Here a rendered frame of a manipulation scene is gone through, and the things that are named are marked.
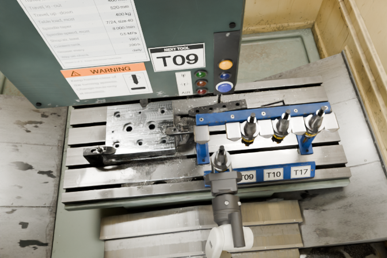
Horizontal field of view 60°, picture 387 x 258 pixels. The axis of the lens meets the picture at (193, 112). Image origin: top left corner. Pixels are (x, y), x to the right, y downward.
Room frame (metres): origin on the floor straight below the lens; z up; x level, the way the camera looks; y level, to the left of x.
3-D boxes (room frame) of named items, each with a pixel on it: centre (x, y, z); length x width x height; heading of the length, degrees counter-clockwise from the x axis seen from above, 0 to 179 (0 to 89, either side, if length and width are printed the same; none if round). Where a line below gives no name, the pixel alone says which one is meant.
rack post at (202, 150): (0.53, -0.02, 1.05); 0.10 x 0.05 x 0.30; 179
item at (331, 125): (0.47, -0.46, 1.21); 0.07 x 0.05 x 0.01; 179
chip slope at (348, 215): (0.57, -0.43, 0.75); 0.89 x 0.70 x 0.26; 179
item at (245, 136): (0.47, -0.18, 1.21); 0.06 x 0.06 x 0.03
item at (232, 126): (0.47, -0.13, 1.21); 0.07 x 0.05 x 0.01; 179
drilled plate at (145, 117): (0.65, 0.23, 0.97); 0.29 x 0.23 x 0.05; 89
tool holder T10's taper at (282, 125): (0.47, -0.29, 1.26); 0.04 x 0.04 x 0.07
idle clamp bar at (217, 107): (0.71, -0.11, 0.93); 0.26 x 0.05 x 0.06; 94
